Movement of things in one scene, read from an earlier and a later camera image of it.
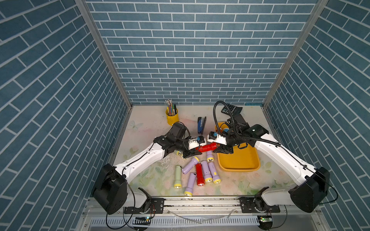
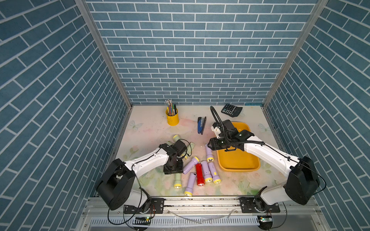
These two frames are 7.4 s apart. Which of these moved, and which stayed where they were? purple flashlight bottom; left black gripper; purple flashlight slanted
Moved: left black gripper
Stayed: purple flashlight slanted; purple flashlight bottom
